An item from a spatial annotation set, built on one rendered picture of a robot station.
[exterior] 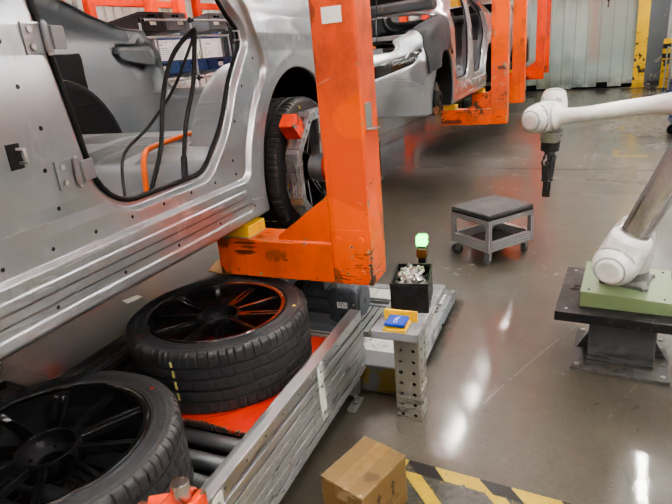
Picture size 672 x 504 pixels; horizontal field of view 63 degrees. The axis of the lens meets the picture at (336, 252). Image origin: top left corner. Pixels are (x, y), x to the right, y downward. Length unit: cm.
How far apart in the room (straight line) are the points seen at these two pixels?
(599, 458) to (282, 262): 132
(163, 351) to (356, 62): 113
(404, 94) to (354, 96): 317
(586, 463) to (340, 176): 128
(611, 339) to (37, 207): 215
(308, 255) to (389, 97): 308
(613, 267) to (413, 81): 325
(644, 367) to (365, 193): 138
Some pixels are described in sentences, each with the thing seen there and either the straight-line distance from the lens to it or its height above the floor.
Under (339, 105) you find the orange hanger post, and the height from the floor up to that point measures 119.
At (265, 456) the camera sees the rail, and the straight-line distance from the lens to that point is 165.
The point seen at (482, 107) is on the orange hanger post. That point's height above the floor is 69.
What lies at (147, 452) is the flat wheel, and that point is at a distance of 146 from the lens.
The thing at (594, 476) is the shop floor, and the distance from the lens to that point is 209.
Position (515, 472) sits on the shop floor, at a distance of 205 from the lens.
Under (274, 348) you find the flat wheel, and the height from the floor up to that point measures 45.
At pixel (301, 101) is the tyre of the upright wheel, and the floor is 116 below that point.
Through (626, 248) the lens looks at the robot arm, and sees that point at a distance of 225.
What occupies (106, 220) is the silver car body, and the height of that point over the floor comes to 96.
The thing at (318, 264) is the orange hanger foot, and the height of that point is 59.
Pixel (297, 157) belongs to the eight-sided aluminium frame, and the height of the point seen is 95.
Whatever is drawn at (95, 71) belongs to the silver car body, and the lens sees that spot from 412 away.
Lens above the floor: 135
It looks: 20 degrees down
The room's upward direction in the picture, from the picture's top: 5 degrees counter-clockwise
